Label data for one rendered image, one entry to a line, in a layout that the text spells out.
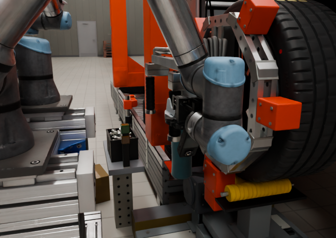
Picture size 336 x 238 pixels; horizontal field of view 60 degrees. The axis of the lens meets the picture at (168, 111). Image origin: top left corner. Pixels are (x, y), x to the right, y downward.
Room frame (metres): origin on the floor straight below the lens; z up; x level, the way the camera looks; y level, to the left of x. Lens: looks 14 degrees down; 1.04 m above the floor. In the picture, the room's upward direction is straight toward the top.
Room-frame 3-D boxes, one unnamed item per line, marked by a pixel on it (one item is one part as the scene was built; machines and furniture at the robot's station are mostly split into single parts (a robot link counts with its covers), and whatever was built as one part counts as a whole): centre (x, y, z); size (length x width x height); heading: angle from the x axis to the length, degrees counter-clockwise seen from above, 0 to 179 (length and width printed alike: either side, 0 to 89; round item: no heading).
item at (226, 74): (0.56, -0.10, 0.95); 0.11 x 0.08 x 0.11; 13
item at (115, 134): (1.45, 0.24, 0.51); 0.20 x 0.14 x 0.13; 17
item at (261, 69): (1.05, -0.20, 0.85); 0.54 x 0.07 x 0.54; 16
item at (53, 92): (1.05, 0.48, 0.87); 0.15 x 0.15 x 0.10
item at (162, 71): (1.16, 0.04, 0.93); 0.09 x 0.05 x 0.05; 106
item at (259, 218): (1.10, -0.36, 0.32); 0.40 x 0.30 x 0.28; 16
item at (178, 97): (0.69, -0.06, 0.86); 0.12 x 0.08 x 0.09; 16
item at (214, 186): (1.06, -0.24, 0.48); 0.16 x 0.12 x 0.17; 106
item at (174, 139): (0.83, -0.02, 0.83); 0.04 x 0.04 x 0.16
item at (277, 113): (0.75, -0.29, 0.85); 0.09 x 0.08 x 0.07; 16
